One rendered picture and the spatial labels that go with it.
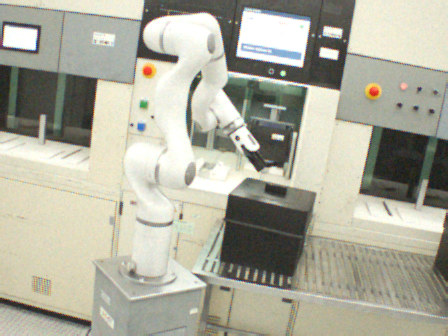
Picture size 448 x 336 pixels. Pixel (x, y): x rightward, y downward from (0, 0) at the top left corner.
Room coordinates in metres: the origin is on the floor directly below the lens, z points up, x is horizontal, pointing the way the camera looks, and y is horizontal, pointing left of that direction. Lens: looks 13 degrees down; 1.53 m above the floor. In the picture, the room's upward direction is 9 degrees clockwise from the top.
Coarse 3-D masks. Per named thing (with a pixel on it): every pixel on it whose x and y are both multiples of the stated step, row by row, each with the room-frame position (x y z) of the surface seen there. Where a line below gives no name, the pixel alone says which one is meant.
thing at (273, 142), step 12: (276, 108) 2.81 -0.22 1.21; (252, 120) 2.88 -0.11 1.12; (264, 120) 2.85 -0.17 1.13; (252, 132) 2.76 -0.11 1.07; (264, 132) 2.76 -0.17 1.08; (276, 132) 2.75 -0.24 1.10; (288, 132) 2.74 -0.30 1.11; (264, 144) 2.75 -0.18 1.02; (276, 144) 2.75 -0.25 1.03; (264, 156) 2.75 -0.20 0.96; (276, 156) 2.75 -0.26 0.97
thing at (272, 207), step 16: (240, 192) 1.81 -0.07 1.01; (256, 192) 1.84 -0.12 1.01; (272, 192) 1.87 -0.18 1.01; (288, 192) 1.91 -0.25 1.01; (304, 192) 1.95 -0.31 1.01; (240, 208) 1.76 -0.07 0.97; (256, 208) 1.75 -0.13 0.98; (272, 208) 1.73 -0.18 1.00; (288, 208) 1.72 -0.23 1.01; (304, 208) 1.74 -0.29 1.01; (240, 224) 1.75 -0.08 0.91; (256, 224) 1.75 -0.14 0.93; (272, 224) 1.73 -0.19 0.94; (288, 224) 1.72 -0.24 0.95; (304, 224) 1.71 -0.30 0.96
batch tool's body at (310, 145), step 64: (192, 0) 2.28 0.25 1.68; (256, 0) 2.25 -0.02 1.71; (320, 0) 2.22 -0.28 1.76; (256, 64) 2.25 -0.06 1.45; (320, 64) 2.22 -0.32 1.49; (128, 128) 2.30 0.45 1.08; (192, 128) 2.73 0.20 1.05; (320, 128) 2.17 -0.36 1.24; (128, 192) 2.29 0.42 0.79; (192, 192) 2.26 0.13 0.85; (192, 256) 2.26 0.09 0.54; (256, 320) 2.23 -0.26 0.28
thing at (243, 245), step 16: (224, 240) 1.78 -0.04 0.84; (240, 240) 1.76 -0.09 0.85; (256, 240) 1.75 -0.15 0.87; (272, 240) 1.74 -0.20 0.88; (288, 240) 1.72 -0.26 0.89; (304, 240) 1.91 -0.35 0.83; (224, 256) 1.77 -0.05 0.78; (240, 256) 1.76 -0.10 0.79; (256, 256) 1.75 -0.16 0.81; (272, 256) 1.73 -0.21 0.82; (288, 256) 1.72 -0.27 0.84; (272, 272) 1.73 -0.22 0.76; (288, 272) 1.72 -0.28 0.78
